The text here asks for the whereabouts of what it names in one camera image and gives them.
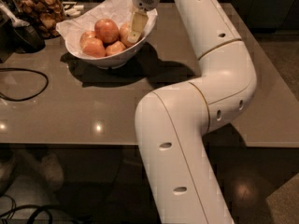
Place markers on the red apple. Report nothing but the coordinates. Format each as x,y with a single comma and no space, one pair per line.
93,47
106,30
86,35
115,48
124,30

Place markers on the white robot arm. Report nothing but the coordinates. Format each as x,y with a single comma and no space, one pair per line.
170,122

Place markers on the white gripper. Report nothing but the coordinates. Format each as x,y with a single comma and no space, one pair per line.
140,19

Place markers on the glass jar of chips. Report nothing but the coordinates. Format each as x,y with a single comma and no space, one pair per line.
42,14

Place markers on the white shoe under table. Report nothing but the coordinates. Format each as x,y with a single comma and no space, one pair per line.
45,163

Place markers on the white ceramic bowl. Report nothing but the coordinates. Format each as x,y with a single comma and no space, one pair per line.
107,64

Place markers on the small white items on table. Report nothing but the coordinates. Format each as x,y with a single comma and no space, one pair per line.
73,10

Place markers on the white paper liner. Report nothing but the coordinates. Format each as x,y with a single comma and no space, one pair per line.
119,11

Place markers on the black appliance with handle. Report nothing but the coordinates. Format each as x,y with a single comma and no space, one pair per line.
23,34

